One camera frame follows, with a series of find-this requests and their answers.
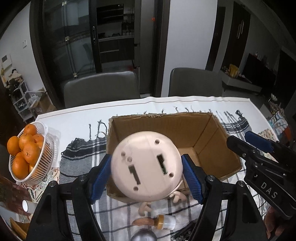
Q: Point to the orange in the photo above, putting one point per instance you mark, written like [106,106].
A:
[13,145]
[20,168]
[31,153]

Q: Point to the orange top right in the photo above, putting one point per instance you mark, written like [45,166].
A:
[31,153]

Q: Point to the small bottle tan cap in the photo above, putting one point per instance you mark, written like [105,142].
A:
[165,222]

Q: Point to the glass sliding door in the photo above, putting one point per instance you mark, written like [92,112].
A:
[76,39]

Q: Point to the white fruit basket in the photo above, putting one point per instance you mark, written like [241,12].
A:
[35,132]

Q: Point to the person's right hand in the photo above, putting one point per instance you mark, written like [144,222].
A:
[273,223]

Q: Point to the orange far left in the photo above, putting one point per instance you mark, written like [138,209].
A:
[13,145]

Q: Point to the silver oval case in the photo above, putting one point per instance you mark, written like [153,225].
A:
[144,235]

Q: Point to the grey plaid cloth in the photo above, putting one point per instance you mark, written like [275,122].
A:
[88,144]

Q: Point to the orange front left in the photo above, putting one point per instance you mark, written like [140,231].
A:
[20,168]

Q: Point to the brown wooden comb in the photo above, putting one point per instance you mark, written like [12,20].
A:
[144,221]

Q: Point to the white shelf rack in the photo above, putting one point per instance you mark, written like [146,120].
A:
[24,102]

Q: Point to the grey chair left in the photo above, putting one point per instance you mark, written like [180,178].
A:
[100,88]

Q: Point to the patterned tile table mat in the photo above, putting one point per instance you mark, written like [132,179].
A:
[36,191]

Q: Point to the glass vase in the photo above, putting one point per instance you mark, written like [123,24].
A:
[12,195]

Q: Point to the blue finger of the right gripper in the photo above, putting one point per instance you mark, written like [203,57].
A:
[259,142]

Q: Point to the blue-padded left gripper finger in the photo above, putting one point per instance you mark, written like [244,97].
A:
[51,219]

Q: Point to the pink round doll head toy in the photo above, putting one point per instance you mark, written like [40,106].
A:
[146,167]

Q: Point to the tv bench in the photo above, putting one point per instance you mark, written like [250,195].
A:
[235,83]

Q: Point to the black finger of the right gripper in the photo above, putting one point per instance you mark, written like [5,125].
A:
[244,150]

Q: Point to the grey chair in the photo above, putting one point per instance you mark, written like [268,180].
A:
[100,88]
[194,82]

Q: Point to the grey chair right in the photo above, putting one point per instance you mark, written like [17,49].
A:
[194,82]

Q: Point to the woven wicker basket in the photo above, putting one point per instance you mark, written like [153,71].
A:
[20,228]

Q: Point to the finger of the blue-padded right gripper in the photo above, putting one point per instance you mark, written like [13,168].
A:
[228,208]

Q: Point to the brown cardboard box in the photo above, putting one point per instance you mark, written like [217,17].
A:
[200,135]

